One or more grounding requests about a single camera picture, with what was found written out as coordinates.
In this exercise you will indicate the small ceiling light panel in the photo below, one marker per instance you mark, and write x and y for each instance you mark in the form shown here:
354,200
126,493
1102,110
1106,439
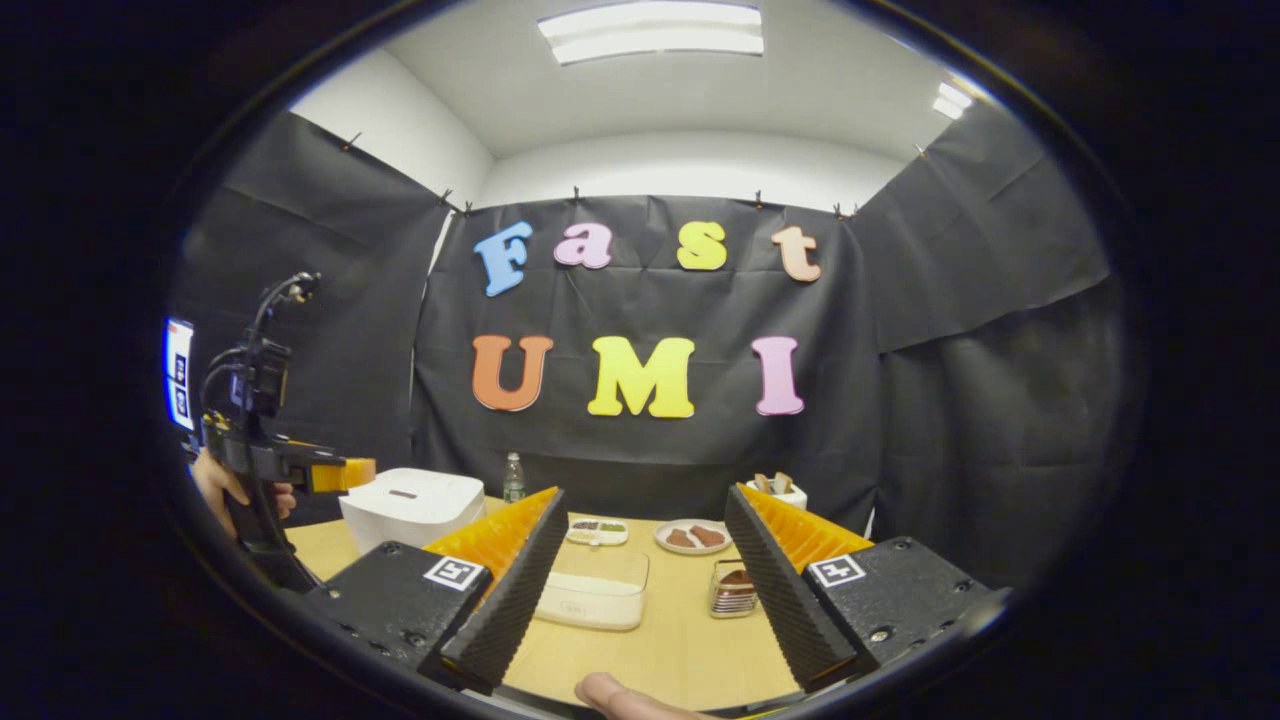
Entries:
952,100

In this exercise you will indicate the divided white grain tray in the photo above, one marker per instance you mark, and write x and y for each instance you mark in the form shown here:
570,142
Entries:
597,533

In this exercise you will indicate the computer monitor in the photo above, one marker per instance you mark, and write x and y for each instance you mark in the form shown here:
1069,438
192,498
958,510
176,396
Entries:
180,375

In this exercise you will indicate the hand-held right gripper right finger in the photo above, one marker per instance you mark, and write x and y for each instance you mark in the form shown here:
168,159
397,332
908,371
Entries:
780,600

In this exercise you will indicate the white round plate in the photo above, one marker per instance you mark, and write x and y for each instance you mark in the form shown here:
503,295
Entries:
665,545

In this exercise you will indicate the brown wooden spoon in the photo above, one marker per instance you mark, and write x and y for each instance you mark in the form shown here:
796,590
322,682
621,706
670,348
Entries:
738,579

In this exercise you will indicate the large ceiling light panel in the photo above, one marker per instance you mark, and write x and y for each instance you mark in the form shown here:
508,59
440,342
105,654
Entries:
650,30

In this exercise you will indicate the white toaster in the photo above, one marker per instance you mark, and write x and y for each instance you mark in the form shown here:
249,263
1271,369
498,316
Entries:
790,497

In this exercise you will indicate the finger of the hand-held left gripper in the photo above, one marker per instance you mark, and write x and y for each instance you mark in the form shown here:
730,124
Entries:
345,475

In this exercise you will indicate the clear rice container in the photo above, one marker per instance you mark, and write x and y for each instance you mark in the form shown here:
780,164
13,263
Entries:
590,605

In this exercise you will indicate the white rice cooker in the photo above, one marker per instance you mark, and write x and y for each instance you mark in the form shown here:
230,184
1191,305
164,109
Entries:
410,505

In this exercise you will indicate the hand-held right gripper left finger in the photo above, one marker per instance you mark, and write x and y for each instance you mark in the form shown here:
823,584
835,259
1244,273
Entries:
510,600

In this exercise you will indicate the black backdrop cloth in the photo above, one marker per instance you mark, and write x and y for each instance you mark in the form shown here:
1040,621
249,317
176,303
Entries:
640,470

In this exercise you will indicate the brown meat piece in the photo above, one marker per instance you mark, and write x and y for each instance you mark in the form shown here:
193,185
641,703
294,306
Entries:
681,539
707,535

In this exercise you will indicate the plastic water bottle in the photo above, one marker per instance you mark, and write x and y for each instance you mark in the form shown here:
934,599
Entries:
514,485

